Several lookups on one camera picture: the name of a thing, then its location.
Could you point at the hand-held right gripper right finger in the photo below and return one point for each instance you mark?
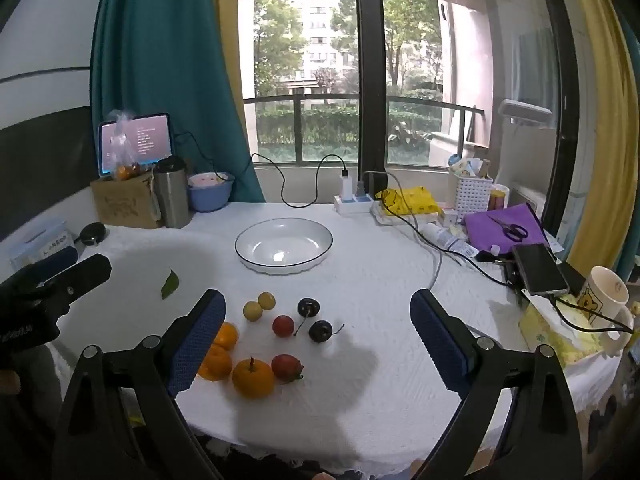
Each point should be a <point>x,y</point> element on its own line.
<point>440,345</point>

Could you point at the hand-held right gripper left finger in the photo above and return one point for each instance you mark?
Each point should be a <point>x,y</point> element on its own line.
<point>197,340</point>

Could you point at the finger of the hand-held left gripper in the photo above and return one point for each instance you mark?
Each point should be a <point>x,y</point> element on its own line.
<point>82,272</point>

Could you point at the small orange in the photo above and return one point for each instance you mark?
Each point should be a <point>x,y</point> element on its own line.
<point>216,364</point>
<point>227,335</point>

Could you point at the small yellow fruit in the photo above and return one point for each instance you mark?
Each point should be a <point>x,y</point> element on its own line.
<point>253,311</point>
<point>266,301</point>

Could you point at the orange with stem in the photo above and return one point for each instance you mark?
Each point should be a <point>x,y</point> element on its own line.
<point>253,379</point>

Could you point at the small red cherry tomato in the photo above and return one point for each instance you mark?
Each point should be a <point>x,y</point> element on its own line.
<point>283,325</point>

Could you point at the red fruit with green calyx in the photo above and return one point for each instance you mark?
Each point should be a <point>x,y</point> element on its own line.
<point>286,366</point>

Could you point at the dark cherry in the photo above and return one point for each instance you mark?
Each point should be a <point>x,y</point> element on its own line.
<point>307,307</point>
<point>320,330</point>

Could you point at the white plate with dark rim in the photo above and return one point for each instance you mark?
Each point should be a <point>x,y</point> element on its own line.
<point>284,246</point>

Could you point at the black round device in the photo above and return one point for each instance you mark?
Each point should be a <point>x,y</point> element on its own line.
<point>93,233</point>

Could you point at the clear plastic box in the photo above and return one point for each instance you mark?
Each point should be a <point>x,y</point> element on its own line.
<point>40,249</point>

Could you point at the green leaf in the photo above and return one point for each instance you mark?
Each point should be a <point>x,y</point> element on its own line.
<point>170,285</point>

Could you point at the brown cardboard box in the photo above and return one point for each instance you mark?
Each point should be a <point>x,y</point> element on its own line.
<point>125,202</point>

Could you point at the white tube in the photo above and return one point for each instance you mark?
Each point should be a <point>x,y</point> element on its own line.
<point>445,237</point>

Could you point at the yellow tissue pack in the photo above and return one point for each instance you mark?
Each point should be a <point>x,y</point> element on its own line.
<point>547,327</point>

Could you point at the stainless steel mug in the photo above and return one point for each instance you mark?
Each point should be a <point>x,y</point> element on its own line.
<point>171,196</point>

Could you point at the purple cloth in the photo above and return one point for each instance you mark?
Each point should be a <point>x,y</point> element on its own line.
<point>500,240</point>

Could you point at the dark smartphone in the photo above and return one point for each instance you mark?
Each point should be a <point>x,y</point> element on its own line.
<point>540,269</point>

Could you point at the clear plastic bag of oranges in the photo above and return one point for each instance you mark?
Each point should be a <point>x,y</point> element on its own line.
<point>121,152</point>

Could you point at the black scissors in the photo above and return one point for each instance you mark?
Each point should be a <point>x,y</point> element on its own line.
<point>512,230</point>

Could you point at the tablet with lit screen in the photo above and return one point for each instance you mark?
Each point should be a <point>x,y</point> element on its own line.
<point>145,140</point>

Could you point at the blue bowl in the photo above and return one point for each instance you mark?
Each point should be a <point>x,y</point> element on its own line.
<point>211,194</point>

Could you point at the yellow plastic bag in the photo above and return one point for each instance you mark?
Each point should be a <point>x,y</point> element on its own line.
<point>412,200</point>

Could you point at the white perforated basket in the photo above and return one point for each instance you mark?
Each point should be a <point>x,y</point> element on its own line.
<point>470,191</point>

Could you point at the white power strip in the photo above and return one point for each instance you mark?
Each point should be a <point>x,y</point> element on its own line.
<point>355,204</point>

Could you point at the white mug with bear print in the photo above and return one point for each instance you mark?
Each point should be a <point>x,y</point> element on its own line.
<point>602,307</point>

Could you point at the black charger plug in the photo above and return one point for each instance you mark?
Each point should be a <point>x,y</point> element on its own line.
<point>376,182</point>

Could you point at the white charger plug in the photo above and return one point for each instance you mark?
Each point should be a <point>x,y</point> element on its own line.
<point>346,185</point>

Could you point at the teal curtain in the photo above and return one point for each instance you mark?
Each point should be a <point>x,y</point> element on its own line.
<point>160,60</point>

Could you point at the white desk lamp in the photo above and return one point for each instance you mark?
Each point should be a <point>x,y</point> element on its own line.
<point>522,112</point>

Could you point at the balcony railing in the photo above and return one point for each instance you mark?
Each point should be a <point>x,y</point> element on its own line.
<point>325,125</point>

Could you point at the yellow curtain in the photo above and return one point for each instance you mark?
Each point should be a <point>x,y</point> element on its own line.
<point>597,135</point>

